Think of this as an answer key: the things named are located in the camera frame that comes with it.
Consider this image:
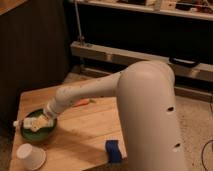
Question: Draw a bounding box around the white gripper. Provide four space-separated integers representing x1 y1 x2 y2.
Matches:
32 100 61 129

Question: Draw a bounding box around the small clear plastic bottle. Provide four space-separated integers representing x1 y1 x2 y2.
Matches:
13 116 54 132

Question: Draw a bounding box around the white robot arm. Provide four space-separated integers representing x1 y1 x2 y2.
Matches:
32 61 187 171

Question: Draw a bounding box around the green ceramic bowl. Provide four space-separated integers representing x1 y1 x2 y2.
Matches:
20 109 57 142

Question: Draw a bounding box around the white paper cup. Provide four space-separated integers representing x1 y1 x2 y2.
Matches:
16 143 46 171

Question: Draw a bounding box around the wooden folding table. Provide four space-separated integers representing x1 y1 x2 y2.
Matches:
9 79 130 171

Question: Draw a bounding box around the orange toy carrot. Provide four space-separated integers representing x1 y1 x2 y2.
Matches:
73 99 95 107

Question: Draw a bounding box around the blue tape patch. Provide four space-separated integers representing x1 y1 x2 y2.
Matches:
105 140 122 164

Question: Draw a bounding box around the metal shelf rack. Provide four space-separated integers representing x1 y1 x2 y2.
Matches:
64 0 213 97

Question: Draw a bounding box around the black handle strap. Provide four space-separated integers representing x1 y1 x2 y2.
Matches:
168 56 201 69

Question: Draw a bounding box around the black floor cable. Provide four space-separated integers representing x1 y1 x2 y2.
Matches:
201 139 213 171

